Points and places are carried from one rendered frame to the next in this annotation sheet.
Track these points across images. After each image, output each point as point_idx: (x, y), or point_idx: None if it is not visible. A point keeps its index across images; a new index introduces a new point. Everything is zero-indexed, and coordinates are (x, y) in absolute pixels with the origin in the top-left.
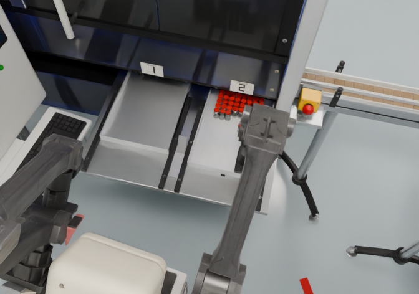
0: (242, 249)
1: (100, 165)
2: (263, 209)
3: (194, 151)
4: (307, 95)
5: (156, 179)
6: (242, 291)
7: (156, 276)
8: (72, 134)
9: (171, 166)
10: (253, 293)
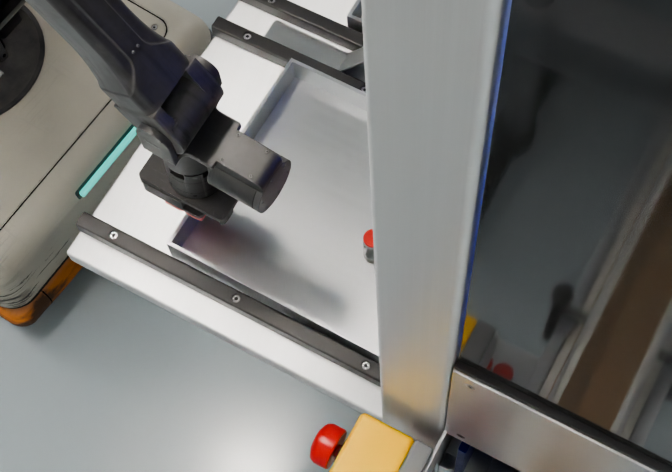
0: (259, 466)
1: None
2: (82, 243)
3: (338, 101)
4: (369, 439)
5: None
6: (146, 427)
7: None
8: None
9: (305, 31)
10: (129, 456)
